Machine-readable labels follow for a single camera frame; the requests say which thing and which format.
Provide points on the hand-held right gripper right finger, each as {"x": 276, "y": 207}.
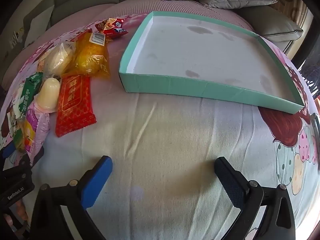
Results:
{"x": 232, "y": 185}

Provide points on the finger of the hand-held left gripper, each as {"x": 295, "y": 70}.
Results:
{"x": 33, "y": 158}
{"x": 8, "y": 150}

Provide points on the pink printed blanket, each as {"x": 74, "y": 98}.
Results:
{"x": 162, "y": 142}

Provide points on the clear bun packet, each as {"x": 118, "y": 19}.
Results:
{"x": 57, "y": 58}

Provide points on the silver metal frame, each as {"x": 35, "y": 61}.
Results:
{"x": 315, "y": 125}

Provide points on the beige patterned curtain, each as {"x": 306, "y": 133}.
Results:
{"x": 292, "y": 7}

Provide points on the pale grey cushion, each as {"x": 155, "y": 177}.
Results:
{"x": 37, "y": 27}

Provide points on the person's left hand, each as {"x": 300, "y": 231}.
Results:
{"x": 21, "y": 210}

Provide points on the long red snack packet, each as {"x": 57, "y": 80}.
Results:
{"x": 73, "y": 105}

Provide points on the grey leather cushion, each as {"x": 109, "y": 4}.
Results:
{"x": 270, "y": 22}

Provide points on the pink cake packet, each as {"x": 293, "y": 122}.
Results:
{"x": 37, "y": 130}

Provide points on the yellow jelly cup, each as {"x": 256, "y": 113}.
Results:
{"x": 50, "y": 92}

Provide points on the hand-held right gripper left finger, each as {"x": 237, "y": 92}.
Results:
{"x": 97, "y": 180}

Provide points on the orange cake packet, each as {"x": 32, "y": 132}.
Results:
{"x": 90, "y": 57}

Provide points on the teal cardboard box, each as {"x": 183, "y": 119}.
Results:
{"x": 200, "y": 55}

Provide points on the clear round cracker packet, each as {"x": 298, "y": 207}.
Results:
{"x": 17, "y": 135}

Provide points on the green white biscuit packet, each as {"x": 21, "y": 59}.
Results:
{"x": 30, "y": 90}

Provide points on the red peanut snack packet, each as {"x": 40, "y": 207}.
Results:
{"x": 112, "y": 27}

